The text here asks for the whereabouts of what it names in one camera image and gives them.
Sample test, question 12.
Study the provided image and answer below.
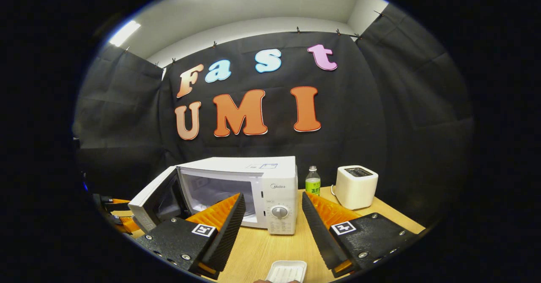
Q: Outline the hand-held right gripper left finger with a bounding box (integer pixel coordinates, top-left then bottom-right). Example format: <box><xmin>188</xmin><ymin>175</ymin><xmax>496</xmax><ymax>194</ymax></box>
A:
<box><xmin>135</xmin><ymin>193</ymin><xmax>246</xmax><ymax>280</ymax></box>

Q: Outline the green label drink bottle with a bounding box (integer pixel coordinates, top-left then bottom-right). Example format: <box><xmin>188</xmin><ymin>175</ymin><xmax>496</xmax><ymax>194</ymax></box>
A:
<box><xmin>305</xmin><ymin>166</ymin><xmax>321</xmax><ymax>197</ymax></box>

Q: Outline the cream white toaster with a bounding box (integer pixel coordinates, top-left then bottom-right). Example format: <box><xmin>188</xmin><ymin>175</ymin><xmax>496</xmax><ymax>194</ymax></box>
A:
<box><xmin>333</xmin><ymin>165</ymin><xmax>379</xmax><ymax>211</ymax></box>

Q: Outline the white plastic tray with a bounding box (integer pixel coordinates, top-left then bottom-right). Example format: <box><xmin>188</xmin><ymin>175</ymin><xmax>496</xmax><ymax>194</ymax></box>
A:
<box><xmin>265</xmin><ymin>260</ymin><xmax>308</xmax><ymax>283</ymax></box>

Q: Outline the ceiling light panel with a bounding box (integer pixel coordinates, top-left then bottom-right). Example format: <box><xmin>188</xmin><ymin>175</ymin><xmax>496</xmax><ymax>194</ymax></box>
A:
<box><xmin>109</xmin><ymin>20</ymin><xmax>142</xmax><ymax>47</ymax></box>

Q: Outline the white microwave oven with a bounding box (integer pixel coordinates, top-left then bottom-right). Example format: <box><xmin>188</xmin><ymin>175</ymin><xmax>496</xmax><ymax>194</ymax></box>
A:
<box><xmin>128</xmin><ymin>156</ymin><xmax>299</xmax><ymax>236</ymax></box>

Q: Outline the black backdrop cloth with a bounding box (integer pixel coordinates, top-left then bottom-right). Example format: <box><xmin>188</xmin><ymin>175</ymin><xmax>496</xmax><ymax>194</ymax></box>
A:
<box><xmin>72</xmin><ymin>2</ymin><xmax>474</xmax><ymax>226</ymax></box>

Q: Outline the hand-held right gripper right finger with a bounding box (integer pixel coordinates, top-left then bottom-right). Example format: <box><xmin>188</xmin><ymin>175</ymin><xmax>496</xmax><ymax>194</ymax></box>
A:
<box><xmin>302</xmin><ymin>191</ymin><xmax>419</xmax><ymax>278</ymax></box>

